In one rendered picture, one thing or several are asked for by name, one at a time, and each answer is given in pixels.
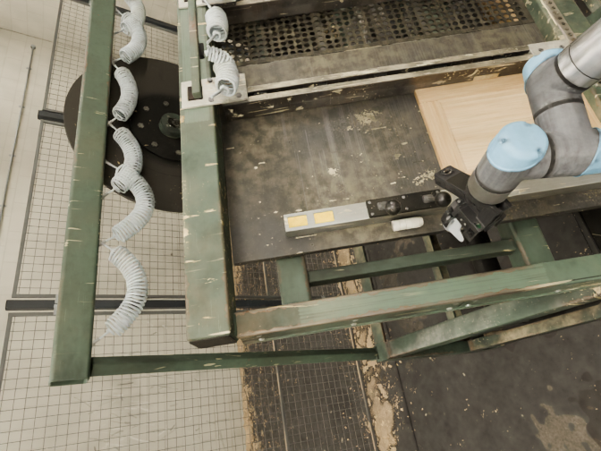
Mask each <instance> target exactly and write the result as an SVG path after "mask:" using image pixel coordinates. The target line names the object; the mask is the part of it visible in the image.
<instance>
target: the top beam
mask: <svg viewBox="0 0 601 451"><path fill-rule="evenodd" d="M208 9H209V8H208V6H207V5H204V6H199V7H197V15H198V31H199V43H203V44H204V51H205V50H207V45H210V46H211V47H212V46H214V40H212V41H211V42H210V43H209V44H207V41H208V40H209V39H210V37H209V36H208V34H207V29H206V27H207V23H206V19H205V15H206V12H207V10H208ZM177 28H178V59H179V90H180V121H181V153H182V213H183V244H184V275H185V307H186V337H187V341H188V342H189V344H191V345H194V346H196V347H198V348H199V349H202V348H209V347H214V346H219V345H229V344H235V343H237V341H238V340H239V339H238V338H236V335H235V334H234V323H233V314H234V312H236V302H235V291H234V281H233V260H232V249H231V238H230V227H229V217H228V206H227V195H226V184H225V173H224V152H223V142H222V131H221V120H220V109H219V104H218V105H213V106H203V107H196V108H190V109H182V82H186V81H191V68H190V30H189V11H188V8H186V9H179V0H177ZM213 65H214V61H213V62H211V59H210V61H208V56H206V54H205V58H204V59H200V74H201V79H202V80H203V79H208V78H215V77H216V74H215V71H214V70H213Z"/></svg>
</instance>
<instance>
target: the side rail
mask: <svg viewBox="0 0 601 451"><path fill-rule="evenodd" d="M600 286H601V253H599V254H594V255H588V256H583V257H578V258H571V259H566V260H556V261H550V262H544V263H538V264H533V265H528V266H522V267H517V268H506V269H500V270H495V271H489V272H484V273H477V274H472V275H467V276H461V277H450V278H445V279H439V280H434V281H428V282H423V283H417V284H411V285H401V286H396V287H389V288H384V289H378V290H373V291H367V292H362V293H355V294H346V295H340V296H335V297H329V298H323V299H317V300H312V301H306V302H296V303H290V304H285V305H279V306H274V307H268V308H262V309H256V310H251V311H241V312H235V313H234V314H235V316H236V327H237V336H236V338H238V339H240V340H241V341H242V343H243V344H244V345H250V344H255V343H261V342H266V341H272V340H277V339H283V338H288V337H295V336H305V335H310V334H316V333H321V332H326V331H332V330H337V329H344V328H354V327H359V326H365V325H370V324H376V323H381V322H387V321H392V320H398V319H408V318H414V317H419V316H425V315H430V314H436V313H441V312H448V311H457V310H463V309H468V308H474V307H479V306H485V305H490V304H497V303H502V302H512V301H518V300H523V299H528V298H534V297H539V296H546V295H551V294H561V293H567V292H572V291H578V290H583V289H589V288H594V287H600Z"/></svg>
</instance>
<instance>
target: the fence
mask: <svg viewBox="0 0 601 451"><path fill-rule="evenodd" d="M599 188H601V173H599V174H586V175H582V176H579V177H573V176H567V177H555V178H542V179H532V180H523V181H521V182H520V183H519V185H518V186H517V187H516V188H515V189H514V190H513V191H512V193H511V194H510V195H509V196H508V197H507V198H506V199H507V200H508V201H510V202H515V201H520V200H531V199H536V198H542V197H548V196H554V195H559V194H565V193H571V192H576V191H587V190H593V189H599ZM441 191H446V192H448V193H449V194H450V195H451V197H452V202H453V201H454V200H456V199H458V198H459V197H457V196H455V195H454V194H452V193H450V192H449V191H447V190H441ZM452 202H451V203H452ZM449 206H450V205H449ZM449 206H447V207H445V208H441V207H440V208H430V209H423V210H418V211H412V212H406V213H401V214H397V215H394V216H392V215H389V216H383V217H372V218H369V216H368V210H367V206H366V202H362V203H356V204H351V205H345V206H339V207H333V208H322V209H317V210H311V211H305V212H300V213H293V214H288V215H284V225H285V232H286V236H287V238H288V237H294V236H299V235H305V234H315V233H322V232H327V231H333V230H339V229H344V228H350V227H356V226H366V225H373V224H378V223H384V222H390V221H392V220H396V219H397V220H398V219H402V218H408V217H424V216H429V215H434V214H441V213H445V211H446V210H447V208H448V207H449ZM327 211H333V215H334V221H331V222H325V223H319V224H316V223H315V218H314V214H316V213H322V212H327ZM304 215H306V216H307V220H308V225H303V226H297V227H291V228H289V224H288V217H298V216H304Z"/></svg>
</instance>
